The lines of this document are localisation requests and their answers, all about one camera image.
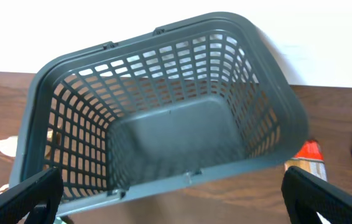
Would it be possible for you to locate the tan brown cookie bag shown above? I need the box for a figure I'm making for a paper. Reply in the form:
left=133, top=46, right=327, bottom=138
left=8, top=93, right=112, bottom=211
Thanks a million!
left=0, top=136, right=18, bottom=157

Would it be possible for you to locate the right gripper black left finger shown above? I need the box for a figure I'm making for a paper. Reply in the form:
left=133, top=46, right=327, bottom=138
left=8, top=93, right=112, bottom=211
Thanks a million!
left=0, top=167, right=63, bottom=224

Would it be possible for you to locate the orange tan cracker pack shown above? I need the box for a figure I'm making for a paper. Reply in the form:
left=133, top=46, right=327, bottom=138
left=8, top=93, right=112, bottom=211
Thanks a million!
left=284, top=139, right=327, bottom=181

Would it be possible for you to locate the grey plastic basket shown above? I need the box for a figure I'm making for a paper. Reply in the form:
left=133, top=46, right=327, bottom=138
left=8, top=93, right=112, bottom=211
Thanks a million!
left=9, top=12, right=309, bottom=216

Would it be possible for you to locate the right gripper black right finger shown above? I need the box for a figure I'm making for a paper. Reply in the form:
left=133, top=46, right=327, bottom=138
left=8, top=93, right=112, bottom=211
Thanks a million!
left=281, top=166, right=352, bottom=224

